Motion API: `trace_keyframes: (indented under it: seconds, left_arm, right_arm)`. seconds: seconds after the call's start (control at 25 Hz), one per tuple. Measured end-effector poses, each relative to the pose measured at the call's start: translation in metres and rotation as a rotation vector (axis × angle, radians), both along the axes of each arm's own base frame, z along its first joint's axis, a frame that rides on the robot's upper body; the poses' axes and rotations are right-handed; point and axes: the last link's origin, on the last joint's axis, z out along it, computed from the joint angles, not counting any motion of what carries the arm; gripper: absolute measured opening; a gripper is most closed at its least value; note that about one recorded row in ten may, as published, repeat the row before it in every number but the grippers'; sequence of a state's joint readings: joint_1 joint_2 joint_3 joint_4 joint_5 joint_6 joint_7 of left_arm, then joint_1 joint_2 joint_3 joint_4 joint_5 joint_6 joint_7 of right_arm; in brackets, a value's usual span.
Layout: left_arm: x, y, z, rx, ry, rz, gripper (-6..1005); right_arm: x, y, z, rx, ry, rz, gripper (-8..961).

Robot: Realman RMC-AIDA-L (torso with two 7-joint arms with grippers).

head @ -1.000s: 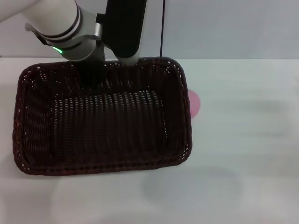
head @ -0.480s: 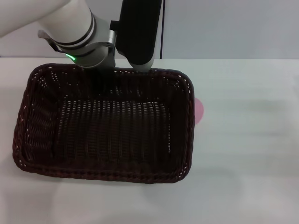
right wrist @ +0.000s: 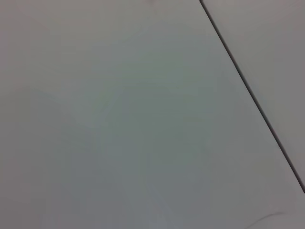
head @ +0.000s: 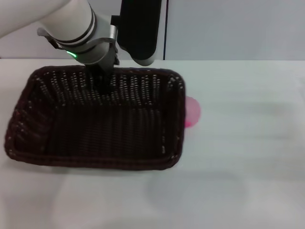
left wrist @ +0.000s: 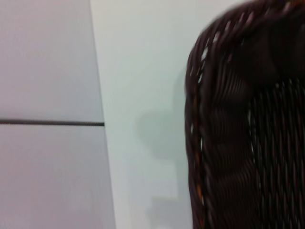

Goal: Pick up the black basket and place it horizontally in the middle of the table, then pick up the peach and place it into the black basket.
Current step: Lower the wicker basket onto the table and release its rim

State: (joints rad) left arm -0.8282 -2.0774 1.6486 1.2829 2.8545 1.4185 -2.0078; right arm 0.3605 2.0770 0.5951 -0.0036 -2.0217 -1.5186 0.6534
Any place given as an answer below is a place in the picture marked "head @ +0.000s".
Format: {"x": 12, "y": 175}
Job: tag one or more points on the pink toy peach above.
{"x": 193, "y": 111}

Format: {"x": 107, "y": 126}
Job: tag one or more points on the black left wrist camera housing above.
{"x": 139, "y": 31}

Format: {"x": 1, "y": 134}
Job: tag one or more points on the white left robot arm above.
{"x": 71, "y": 26}

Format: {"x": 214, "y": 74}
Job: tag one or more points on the dark brown woven basket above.
{"x": 107, "y": 133}

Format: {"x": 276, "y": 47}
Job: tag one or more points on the black vertical wall strip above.
{"x": 166, "y": 28}

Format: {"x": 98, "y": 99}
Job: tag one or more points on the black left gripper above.
{"x": 104, "y": 63}

